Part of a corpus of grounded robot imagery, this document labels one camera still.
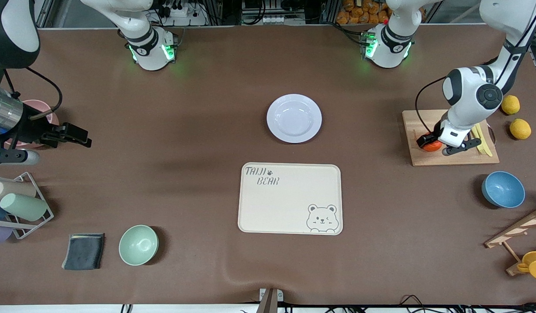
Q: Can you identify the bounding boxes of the white round plate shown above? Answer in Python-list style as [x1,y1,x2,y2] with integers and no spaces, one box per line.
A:
[267,94,322,144]

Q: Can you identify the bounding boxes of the pink bowl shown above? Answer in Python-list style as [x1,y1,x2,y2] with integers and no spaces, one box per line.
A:
[5,99,60,148]

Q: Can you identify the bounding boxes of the wooden cutting board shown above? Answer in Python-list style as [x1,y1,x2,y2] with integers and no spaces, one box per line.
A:
[402,109,500,167]

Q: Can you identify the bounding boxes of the yellow plastic knife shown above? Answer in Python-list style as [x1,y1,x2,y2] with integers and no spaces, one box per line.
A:
[476,123,493,157]

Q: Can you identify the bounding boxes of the beige cup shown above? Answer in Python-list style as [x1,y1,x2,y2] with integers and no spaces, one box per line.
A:
[0,180,37,200]

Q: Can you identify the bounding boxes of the light green cup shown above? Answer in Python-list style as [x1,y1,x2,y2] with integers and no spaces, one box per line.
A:
[0,193,48,222]

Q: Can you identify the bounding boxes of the blue bowl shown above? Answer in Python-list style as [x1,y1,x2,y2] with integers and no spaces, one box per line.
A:
[482,171,526,209]

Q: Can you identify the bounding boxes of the dark grey folded cloth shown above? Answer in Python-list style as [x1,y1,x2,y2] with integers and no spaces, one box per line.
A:
[62,233,106,271]

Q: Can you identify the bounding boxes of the light green bowl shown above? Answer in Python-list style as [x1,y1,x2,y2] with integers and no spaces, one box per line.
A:
[119,225,159,266]

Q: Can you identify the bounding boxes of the wooden mug rack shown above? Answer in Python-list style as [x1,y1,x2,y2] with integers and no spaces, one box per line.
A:
[484,204,536,276]

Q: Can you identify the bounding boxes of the pile of brown bread rolls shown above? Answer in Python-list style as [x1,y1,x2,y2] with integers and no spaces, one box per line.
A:
[336,0,392,25]

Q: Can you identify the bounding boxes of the cream tray with bear print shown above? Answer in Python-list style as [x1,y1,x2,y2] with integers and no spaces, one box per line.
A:
[238,163,343,236]

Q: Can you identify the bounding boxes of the white power strip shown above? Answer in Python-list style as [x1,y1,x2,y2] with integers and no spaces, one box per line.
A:
[157,0,208,27]

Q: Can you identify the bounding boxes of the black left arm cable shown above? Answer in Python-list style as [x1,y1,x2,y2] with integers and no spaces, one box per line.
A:
[415,0,536,135]

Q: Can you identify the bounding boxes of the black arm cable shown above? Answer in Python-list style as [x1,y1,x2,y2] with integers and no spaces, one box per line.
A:
[415,0,536,135]
[3,65,63,120]

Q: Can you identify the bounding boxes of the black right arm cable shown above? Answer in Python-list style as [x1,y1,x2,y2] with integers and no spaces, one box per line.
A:
[3,65,63,120]

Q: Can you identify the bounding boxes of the grey wire cup rack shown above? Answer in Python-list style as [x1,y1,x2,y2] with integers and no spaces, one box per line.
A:
[0,172,54,240]

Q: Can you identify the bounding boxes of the black floor cables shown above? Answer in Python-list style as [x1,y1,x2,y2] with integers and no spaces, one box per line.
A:
[399,295,536,313]

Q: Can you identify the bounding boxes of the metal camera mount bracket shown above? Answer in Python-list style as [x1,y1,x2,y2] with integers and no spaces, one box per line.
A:
[256,288,284,313]

